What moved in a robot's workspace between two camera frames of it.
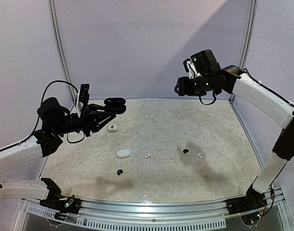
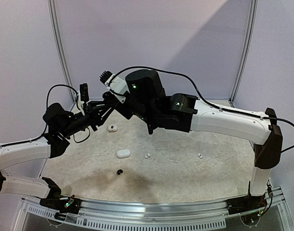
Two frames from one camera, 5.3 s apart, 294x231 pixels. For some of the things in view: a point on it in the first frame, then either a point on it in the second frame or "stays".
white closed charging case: [123, 153] stays
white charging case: [112, 128] stays
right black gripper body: [188, 85] -> [126, 109]
